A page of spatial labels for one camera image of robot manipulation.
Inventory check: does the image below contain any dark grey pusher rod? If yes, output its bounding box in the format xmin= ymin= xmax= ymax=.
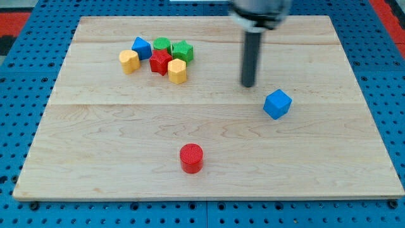
xmin=240 ymin=31 xmax=262 ymax=87

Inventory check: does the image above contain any blue cube block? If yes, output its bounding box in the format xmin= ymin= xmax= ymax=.
xmin=263 ymin=89 xmax=292 ymax=120

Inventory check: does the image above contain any green star block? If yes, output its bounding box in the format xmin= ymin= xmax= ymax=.
xmin=172 ymin=41 xmax=194 ymax=65

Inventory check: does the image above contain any yellow hexagon block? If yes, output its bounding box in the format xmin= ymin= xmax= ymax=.
xmin=168 ymin=59 xmax=187 ymax=84

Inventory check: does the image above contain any green cylinder block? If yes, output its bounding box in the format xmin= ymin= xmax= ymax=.
xmin=153 ymin=37 xmax=171 ymax=54

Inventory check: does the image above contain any red star block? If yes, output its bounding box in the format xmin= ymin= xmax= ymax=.
xmin=149 ymin=49 xmax=173 ymax=76

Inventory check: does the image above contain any blue triangle block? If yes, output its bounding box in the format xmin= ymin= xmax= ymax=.
xmin=132 ymin=37 xmax=152 ymax=60

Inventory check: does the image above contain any yellow heart block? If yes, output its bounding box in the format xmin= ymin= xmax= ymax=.
xmin=119 ymin=50 xmax=141 ymax=75

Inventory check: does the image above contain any light wooden board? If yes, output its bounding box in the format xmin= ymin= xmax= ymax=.
xmin=13 ymin=16 xmax=404 ymax=201

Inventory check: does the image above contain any red cylinder block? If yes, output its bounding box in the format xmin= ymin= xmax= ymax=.
xmin=179 ymin=143 xmax=204 ymax=174

